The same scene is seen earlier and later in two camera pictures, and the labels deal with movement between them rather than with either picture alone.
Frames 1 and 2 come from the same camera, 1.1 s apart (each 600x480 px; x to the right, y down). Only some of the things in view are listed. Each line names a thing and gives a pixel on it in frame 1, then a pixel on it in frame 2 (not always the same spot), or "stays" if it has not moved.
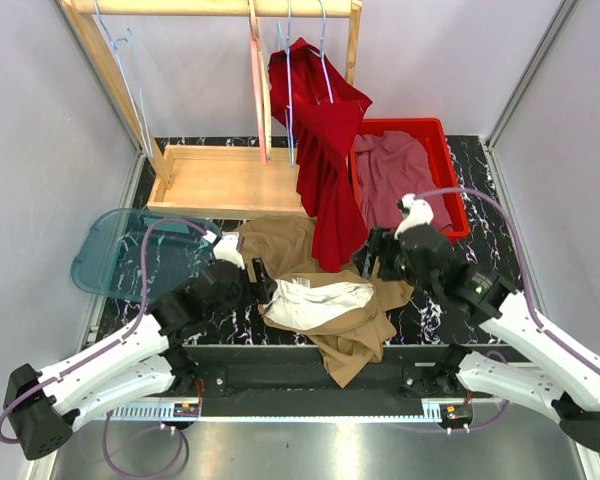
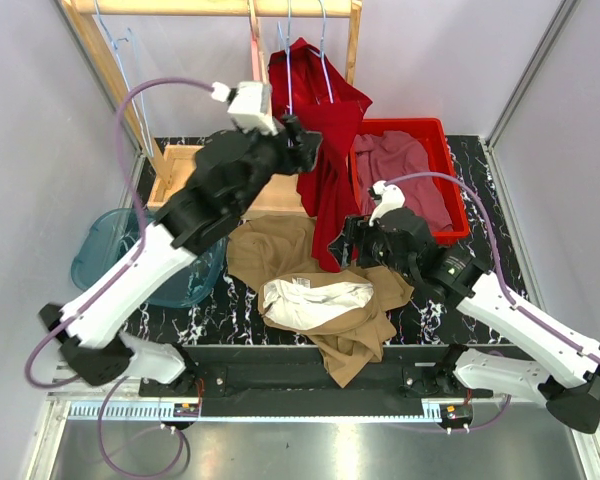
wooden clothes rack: (212, 179) stays
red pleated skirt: (324, 111) stays
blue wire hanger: (322, 55) stays
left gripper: (262, 289) -> (299, 157)
